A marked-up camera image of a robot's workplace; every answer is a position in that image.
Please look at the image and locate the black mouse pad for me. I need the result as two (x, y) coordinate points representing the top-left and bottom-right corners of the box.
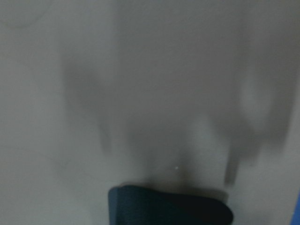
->
(108, 185), (234, 225)

